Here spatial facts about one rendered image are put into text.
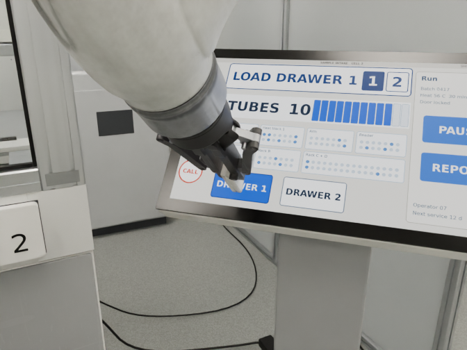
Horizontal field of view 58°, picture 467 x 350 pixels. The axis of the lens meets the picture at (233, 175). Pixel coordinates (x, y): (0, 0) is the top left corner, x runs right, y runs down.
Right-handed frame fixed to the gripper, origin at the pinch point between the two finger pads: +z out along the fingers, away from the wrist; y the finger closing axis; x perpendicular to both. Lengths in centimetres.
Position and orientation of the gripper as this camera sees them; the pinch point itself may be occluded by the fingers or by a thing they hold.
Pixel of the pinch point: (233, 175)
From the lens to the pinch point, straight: 60.5
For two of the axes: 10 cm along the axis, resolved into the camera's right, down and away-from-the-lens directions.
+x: -2.0, 9.3, -3.2
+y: -9.5, -1.1, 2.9
